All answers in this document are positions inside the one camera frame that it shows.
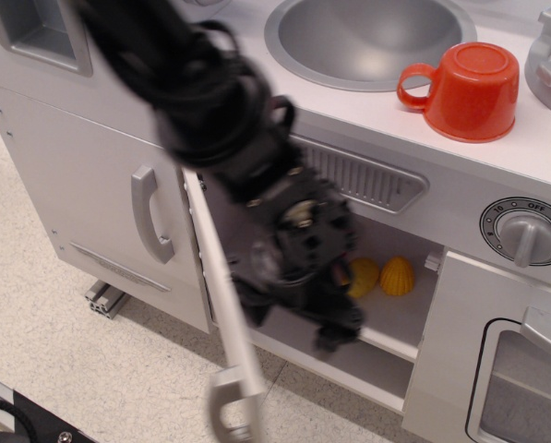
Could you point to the white toy kitchen unit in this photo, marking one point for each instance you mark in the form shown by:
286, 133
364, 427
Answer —
144, 376

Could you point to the yellow toy corn piece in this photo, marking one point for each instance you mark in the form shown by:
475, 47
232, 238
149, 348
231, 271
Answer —
397, 277

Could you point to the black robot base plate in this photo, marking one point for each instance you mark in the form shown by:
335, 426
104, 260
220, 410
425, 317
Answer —
33, 423

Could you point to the silver sink bowl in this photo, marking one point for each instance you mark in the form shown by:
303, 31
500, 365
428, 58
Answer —
363, 45

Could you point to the silver vent grille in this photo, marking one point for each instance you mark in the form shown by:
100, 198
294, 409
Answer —
375, 184

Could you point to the yellow toy potato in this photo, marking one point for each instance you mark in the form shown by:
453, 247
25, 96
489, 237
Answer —
365, 275

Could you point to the silver timer knob dial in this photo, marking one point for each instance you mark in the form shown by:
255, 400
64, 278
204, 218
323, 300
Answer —
519, 230

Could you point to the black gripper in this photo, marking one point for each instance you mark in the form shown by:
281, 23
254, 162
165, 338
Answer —
319, 295

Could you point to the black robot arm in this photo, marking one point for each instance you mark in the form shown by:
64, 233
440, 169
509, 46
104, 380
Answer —
216, 115

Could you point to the silver cabinet door handle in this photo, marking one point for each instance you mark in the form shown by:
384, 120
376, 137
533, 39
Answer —
232, 385

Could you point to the white cabinet door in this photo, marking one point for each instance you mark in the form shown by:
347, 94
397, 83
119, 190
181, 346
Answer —
226, 307

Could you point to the orange plastic cup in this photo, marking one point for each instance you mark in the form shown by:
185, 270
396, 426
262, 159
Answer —
471, 96

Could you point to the silver fridge door handle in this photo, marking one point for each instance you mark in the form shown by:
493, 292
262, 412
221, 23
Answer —
143, 187

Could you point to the silver fridge emblem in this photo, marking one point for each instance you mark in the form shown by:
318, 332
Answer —
120, 269

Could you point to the silver oven handle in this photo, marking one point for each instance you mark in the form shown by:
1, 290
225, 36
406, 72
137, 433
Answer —
536, 328

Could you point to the oven door with window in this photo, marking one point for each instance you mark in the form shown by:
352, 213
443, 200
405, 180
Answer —
511, 397

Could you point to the white fridge door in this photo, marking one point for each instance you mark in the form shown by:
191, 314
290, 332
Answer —
78, 174

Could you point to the aluminium extrusion rail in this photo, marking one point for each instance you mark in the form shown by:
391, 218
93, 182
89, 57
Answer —
105, 299

